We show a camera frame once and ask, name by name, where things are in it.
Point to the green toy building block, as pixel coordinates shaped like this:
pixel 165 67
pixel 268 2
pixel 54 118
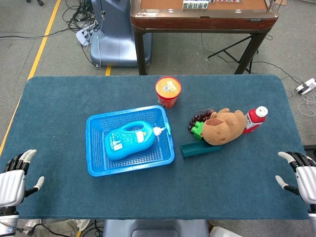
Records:
pixel 197 130

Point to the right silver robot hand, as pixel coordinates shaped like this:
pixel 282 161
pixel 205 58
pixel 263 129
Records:
pixel 306 177

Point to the blue detergent pump bottle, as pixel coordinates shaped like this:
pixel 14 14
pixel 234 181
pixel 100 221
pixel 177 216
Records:
pixel 128 143

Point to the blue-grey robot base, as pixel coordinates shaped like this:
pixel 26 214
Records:
pixel 111 44

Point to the teal table cloth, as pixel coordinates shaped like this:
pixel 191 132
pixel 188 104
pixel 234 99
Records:
pixel 148 197

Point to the blue plastic mesh basket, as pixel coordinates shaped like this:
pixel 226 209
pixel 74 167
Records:
pixel 98 123

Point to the white power strip with plugs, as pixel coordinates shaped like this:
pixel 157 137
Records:
pixel 82 37

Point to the brown mahjong table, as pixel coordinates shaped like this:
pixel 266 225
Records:
pixel 197 22

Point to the white sneaker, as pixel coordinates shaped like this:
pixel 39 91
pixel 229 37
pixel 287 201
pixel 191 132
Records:
pixel 82 224

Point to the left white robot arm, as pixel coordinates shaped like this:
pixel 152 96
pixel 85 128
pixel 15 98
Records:
pixel 7 222

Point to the teal rectangular box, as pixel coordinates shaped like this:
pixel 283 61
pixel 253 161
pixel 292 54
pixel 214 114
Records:
pixel 195 149

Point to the mahjong tile row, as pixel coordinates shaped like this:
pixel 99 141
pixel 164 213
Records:
pixel 195 4

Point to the dark red grape bunch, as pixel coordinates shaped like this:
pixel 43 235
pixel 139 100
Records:
pixel 197 117

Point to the red bottle white cap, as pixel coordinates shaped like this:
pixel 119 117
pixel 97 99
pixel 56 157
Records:
pixel 253 121

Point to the brown capybara plush toy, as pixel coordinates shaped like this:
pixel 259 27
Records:
pixel 222 128

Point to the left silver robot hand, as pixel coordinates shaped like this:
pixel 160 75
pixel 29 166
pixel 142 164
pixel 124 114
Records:
pixel 11 182

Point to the red instant noodle cup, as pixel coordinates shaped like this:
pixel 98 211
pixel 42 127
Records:
pixel 168 86

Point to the grey-blue robot torso base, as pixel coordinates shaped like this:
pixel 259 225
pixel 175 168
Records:
pixel 155 228

